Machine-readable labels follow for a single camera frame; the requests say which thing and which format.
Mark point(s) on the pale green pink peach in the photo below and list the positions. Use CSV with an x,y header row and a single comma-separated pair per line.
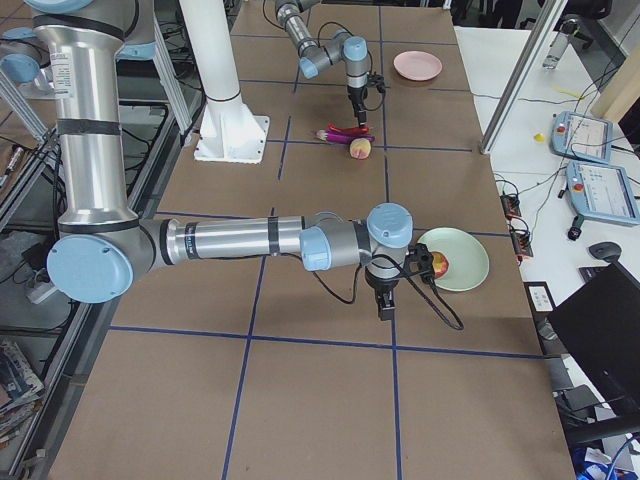
x,y
360,148

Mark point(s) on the blue teach pendant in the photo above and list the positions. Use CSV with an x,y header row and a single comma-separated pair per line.
x,y
581,137
601,192

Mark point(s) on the blue teach pendant far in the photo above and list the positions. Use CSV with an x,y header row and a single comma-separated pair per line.
x,y
581,137

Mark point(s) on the red chili pepper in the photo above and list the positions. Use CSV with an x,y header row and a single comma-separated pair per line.
x,y
351,131

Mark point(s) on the plastic water bottle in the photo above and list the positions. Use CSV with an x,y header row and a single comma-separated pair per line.
x,y
560,43

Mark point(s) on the green plastic plate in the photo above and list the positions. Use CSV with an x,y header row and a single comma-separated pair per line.
x,y
468,259

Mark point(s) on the black laptop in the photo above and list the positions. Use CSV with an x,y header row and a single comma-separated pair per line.
x,y
599,326

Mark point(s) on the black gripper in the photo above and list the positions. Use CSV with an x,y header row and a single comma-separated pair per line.
x,y
382,286
356,97

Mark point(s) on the brown paper table cover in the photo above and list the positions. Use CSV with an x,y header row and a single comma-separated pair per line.
x,y
255,369

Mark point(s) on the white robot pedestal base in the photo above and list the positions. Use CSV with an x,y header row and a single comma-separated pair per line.
x,y
229,131

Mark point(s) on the aluminium frame post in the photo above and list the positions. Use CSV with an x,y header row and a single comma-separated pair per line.
x,y
549,15

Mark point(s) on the black computer mouse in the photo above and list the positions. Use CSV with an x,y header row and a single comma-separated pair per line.
x,y
606,251

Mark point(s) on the purple eggplant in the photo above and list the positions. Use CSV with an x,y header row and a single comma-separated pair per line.
x,y
340,138

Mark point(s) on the pink plastic plate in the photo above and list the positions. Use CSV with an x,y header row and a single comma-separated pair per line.
x,y
417,65

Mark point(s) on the blue teach pendant near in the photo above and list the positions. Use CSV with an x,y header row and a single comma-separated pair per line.
x,y
601,192

